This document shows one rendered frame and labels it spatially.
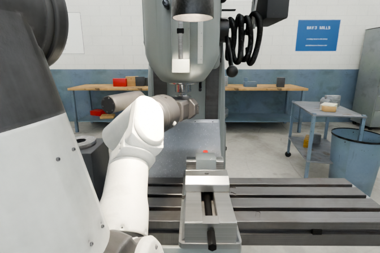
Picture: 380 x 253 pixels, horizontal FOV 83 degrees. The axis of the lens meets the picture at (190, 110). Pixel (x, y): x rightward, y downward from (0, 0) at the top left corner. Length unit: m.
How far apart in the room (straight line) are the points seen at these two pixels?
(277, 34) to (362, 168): 3.30
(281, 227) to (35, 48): 0.68
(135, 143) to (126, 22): 4.78
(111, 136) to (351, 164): 2.49
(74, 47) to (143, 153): 5.15
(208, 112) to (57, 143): 0.88
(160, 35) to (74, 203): 0.43
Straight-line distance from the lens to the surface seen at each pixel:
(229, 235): 0.58
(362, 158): 2.68
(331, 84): 5.75
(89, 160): 0.65
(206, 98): 1.00
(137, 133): 0.35
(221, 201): 0.62
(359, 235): 0.84
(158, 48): 0.54
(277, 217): 0.72
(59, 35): 0.22
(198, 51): 0.53
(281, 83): 4.52
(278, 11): 0.89
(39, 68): 0.19
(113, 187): 0.34
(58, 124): 0.19
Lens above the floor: 1.36
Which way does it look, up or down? 13 degrees down
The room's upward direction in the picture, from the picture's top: straight up
